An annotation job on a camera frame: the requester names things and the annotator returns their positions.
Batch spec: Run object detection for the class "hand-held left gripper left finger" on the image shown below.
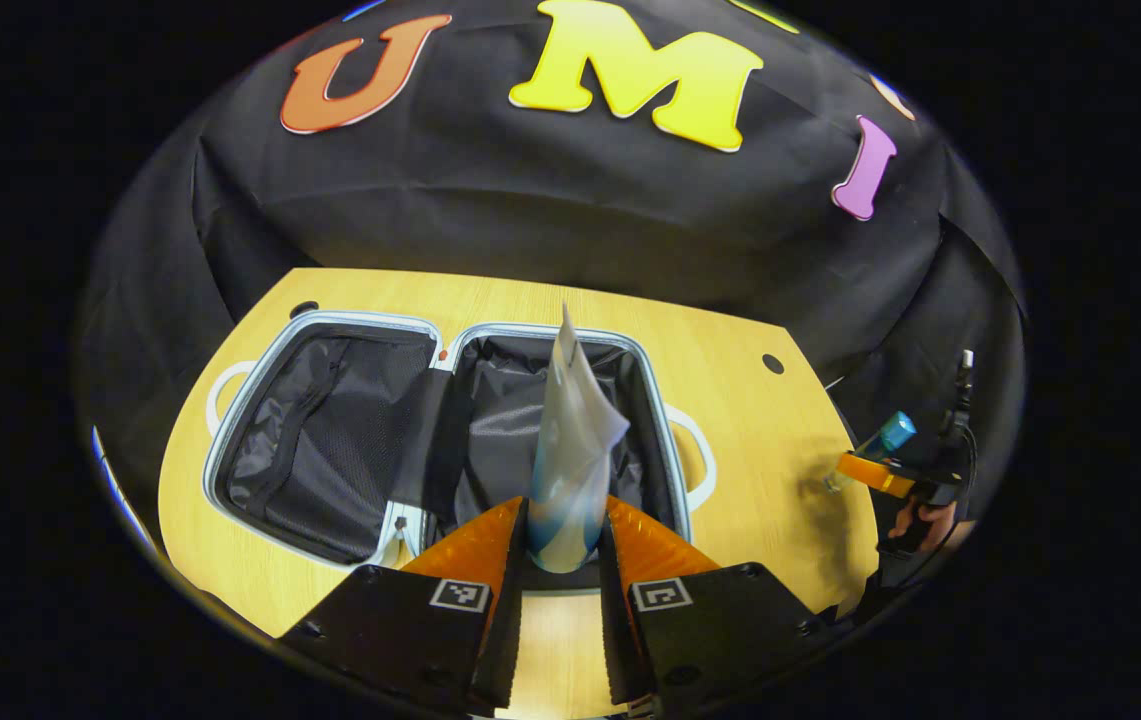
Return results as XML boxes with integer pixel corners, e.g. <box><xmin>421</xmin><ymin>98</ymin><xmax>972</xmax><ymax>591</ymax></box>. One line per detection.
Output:
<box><xmin>280</xmin><ymin>497</ymin><xmax>529</xmax><ymax>717</ymax></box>

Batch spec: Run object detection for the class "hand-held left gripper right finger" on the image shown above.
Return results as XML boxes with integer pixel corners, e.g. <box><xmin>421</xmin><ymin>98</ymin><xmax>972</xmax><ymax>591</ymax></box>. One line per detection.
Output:
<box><xmin>598</xmin><ymin>495</ymin><xmax>831</xmax><ymax>709</ymax></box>

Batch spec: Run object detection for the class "translucent blue bottle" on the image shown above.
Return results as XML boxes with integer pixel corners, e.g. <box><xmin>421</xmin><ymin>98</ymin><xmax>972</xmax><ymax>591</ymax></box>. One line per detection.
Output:
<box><xmin>825</xmin><ymin>412</ymin><xmax>919</xmax><ymax>493</ymax></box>

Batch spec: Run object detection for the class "white blue tube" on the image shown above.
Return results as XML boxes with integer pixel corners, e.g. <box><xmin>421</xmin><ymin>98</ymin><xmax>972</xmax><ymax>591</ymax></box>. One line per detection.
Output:
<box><xmin>528</xmin><ymin>305</ymin><xmax>631</xmax><ymax>576</ymax></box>

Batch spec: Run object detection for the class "light blue small suitcase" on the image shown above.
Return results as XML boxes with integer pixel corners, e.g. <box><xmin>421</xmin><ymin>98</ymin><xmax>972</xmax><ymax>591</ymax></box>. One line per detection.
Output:
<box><xmin>205</xmin><ymin>310</ymin><xmax>718</xmax><ymax>593</ymax></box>

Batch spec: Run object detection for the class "black backdrop cloth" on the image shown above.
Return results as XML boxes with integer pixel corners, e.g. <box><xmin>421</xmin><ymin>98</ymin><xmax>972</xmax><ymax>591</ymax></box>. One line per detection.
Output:
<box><xmin>75</xmin><ymin>0</ymin><xmax>1026</xmax><ymax>521</ymax></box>

